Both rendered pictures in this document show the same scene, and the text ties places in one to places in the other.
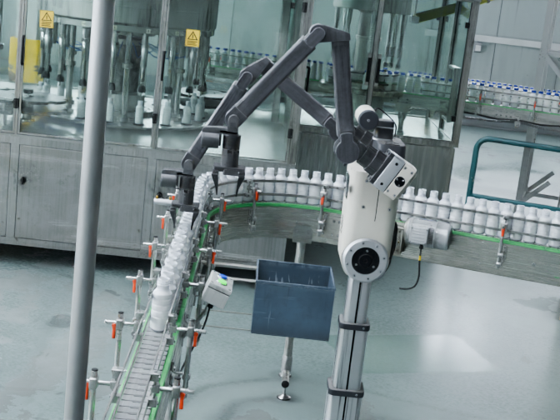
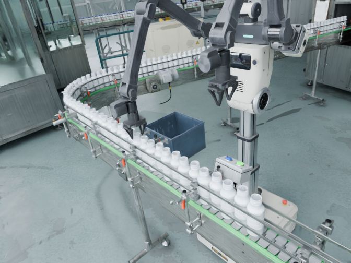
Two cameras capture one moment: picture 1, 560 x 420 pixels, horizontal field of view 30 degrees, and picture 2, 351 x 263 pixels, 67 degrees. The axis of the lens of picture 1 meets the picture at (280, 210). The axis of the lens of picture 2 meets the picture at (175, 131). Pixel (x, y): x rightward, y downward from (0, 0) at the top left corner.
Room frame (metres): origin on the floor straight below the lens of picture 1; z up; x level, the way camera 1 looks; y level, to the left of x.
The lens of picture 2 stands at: (2.69, 0.92, 1.82)
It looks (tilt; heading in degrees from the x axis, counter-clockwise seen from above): 29 degrees down; 323
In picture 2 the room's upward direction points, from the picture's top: 8 degrees counter-clockwise
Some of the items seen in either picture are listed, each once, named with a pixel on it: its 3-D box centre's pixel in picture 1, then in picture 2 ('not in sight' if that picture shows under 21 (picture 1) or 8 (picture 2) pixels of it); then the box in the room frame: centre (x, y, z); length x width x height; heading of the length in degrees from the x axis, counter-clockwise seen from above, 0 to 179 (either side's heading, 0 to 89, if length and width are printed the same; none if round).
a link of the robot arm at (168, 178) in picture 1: (177, 172); (123, 102); (3.78, 0.39, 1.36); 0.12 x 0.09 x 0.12; 92
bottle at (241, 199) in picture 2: (166, 297); (242, 205); (3.14, 0.32, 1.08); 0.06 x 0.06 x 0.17
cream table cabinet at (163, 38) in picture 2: not in sight; (174, 51); (7.11, -2.61, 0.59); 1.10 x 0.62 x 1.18; 74
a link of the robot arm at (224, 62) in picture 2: (229, 141); (221, 58); (3.34, 0.19, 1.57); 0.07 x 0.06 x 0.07; 92
